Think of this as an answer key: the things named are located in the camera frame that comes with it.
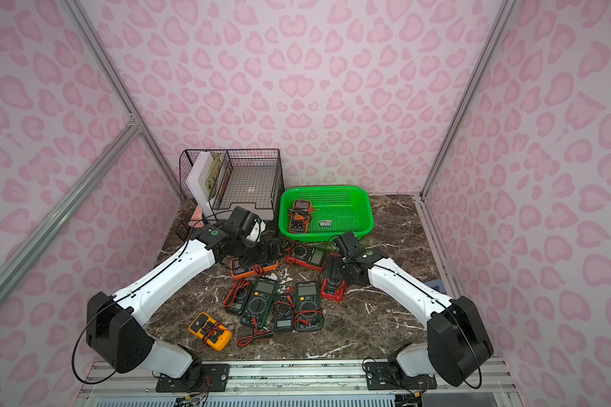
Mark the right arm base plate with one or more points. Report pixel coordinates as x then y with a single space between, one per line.
385 375

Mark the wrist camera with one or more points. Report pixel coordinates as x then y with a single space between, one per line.
248 227
349 245

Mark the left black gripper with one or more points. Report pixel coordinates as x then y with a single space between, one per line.
264 249

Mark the small dark multimeter centre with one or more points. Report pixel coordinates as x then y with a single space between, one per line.
283 313

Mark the orange multimeter tall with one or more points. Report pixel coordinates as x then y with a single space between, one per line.
300 216

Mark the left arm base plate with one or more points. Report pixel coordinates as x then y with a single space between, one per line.
198 378

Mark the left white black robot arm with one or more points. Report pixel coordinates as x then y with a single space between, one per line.
115 323

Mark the red small Delixi multimeter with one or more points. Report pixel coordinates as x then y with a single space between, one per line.
335 284

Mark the small dark multimeter left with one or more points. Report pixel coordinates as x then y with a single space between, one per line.
237 298

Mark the green multimeter right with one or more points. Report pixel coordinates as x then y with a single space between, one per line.
309 316

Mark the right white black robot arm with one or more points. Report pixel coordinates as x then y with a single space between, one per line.
457 342

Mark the aluminium front rail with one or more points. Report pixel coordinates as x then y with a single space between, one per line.
299 383

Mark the yellow multimeter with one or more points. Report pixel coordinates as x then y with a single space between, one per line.
210 331

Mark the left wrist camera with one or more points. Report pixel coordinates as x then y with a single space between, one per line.
248 227

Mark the small dark multimeter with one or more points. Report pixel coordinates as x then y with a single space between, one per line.
237 298
283 313

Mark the black wire desk organizer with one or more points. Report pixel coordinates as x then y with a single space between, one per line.
230 158

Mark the green plastic basket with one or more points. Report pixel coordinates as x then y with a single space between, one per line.
335 210

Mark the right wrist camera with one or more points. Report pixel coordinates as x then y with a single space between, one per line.
349 245

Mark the orange wide multimeter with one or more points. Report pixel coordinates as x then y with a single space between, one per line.
244 269

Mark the large green multimeter left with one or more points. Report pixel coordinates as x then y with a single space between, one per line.
259 303

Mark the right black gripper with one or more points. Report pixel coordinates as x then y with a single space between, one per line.
339 265

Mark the white upright folder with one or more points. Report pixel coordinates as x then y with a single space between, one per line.
202 180

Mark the pink notebook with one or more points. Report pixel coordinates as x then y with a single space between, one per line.
196 219

